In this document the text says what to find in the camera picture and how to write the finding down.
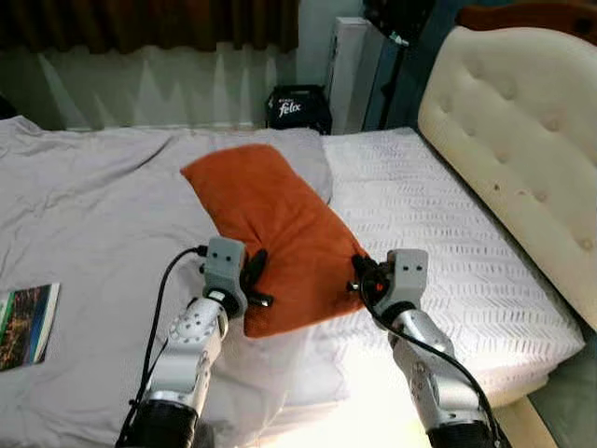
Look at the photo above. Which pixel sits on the grey duvet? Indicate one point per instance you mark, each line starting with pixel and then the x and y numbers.
pixel 93 205

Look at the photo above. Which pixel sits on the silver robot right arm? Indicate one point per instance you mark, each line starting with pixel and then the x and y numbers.
pixel 434 373

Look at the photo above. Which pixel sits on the white quilted mattress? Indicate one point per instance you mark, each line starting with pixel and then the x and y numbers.
pixel 448 243

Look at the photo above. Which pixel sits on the dark blue felix box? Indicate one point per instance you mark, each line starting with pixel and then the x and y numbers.
pixel 298 110

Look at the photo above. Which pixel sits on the white tall cabinet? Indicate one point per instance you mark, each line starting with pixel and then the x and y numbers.
pixel 350 75

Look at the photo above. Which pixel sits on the cream tufted headboard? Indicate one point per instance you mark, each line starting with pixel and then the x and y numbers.
pixel 522 121

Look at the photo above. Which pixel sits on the green rug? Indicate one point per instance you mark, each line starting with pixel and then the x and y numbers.
pixel 569 392

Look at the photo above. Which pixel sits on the black stand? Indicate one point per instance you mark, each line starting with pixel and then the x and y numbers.
pixel 392 19

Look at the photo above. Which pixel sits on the brown curtain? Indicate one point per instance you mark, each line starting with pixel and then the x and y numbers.
pixel 140 23

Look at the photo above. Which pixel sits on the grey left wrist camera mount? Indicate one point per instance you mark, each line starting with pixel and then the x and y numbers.
pixel 224 261

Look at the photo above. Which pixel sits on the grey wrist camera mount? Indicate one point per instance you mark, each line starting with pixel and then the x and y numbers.
pixel 408 272
pixel 224 261

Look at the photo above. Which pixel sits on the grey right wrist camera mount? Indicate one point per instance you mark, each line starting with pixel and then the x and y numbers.
pixel 408 272

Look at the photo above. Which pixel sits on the brown wooden headboard frame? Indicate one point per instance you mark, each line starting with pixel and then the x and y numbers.
pixel 532 14

